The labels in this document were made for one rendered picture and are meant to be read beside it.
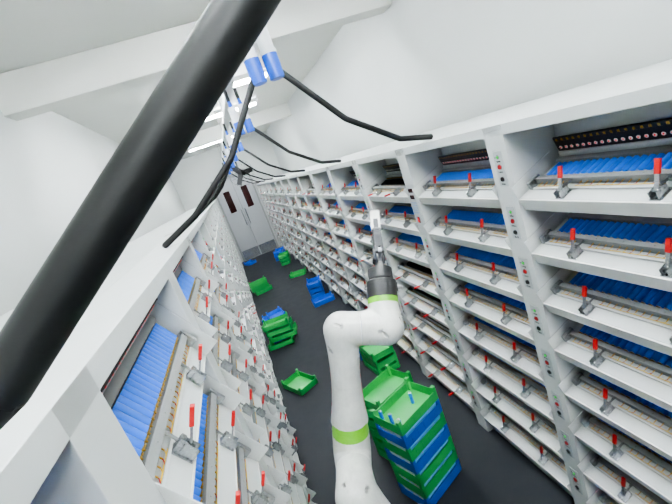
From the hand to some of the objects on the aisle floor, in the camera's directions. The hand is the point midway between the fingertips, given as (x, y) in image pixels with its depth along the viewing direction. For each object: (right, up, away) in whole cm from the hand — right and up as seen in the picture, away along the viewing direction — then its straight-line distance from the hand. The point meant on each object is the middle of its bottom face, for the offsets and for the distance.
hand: (375, 220), depth 126 cm
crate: (+40, -137, +88) cm, 168 cm away
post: (+106, -124, +46) cm, 170 cm away
